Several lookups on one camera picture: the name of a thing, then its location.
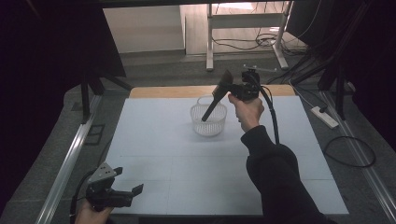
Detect white desk frame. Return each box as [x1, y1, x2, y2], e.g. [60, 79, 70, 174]
[205, 1, 294, 73]

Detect black stand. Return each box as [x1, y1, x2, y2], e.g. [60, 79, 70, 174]
[290, 54, 349, 121]
[78, 72, 134, 124]

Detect white table mat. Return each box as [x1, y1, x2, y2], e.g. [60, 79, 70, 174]
[98, 95, 349, 217]

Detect black curtain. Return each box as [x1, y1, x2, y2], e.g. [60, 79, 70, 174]
[285, 0, 396, 152]
[0, 0, 127, 203]

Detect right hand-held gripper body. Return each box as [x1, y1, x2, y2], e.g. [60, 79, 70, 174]
[230, 64, 277, 102]

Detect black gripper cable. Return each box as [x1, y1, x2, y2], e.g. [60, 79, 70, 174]
[69, 168, 98, 224]
[248, 73, 280, 146]

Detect white power strip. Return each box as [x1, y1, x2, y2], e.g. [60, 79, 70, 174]
[310, 105, 340, 130]

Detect person's left hand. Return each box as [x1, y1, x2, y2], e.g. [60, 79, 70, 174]
[74, 200, 115, 224]

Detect black looped floor cable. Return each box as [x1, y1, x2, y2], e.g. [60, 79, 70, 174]
[322, 135, 377, 169]

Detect dark floor socket cover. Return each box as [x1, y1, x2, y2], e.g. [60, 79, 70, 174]
[83, 123, 106, 147]

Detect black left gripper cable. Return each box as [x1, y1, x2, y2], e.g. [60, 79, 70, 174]
[69, 168, 98, 224]

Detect wooden table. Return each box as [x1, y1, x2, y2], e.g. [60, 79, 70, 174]
[129, 84, 296, 100]

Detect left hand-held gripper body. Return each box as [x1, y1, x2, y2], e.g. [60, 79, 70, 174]
[86, 161, 134, 213]

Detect black spatula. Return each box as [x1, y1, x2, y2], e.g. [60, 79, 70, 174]
[201, 69, 234, 122]

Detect tangled black floor cables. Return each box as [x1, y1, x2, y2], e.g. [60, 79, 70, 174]
[211, 31, 310, 58]

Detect white plastic basket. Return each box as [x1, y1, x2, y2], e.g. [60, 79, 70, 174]
[190, 94, 228, 137]

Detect aluminium rail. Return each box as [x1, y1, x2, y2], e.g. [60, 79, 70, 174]
[319, 89, 396, 224]
[35, 93, 105, 224]

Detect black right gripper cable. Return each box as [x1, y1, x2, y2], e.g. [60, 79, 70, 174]
[248, 73, 280, 146]

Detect person's right hand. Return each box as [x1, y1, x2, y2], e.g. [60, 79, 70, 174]
[228, 93, 265, 133]

